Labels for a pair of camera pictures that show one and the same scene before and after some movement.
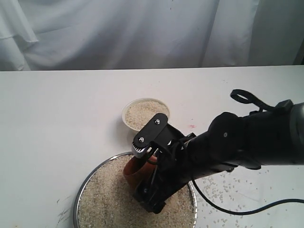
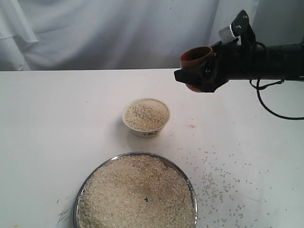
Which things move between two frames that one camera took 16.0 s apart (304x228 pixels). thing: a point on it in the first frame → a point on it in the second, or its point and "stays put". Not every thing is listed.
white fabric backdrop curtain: x=40 y=35 stays put
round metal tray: x=106 y=201 stays put
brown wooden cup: x=137 y=171 → x=192 y=58
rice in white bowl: x=138 y=115 stays put
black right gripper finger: x=148 y=192 → x=190 y=76
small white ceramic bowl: x=137 y=112 stays put
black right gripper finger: x=159 y=155 → x=219 y=48
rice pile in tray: x=107 y=200 stays put
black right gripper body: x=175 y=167 → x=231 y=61
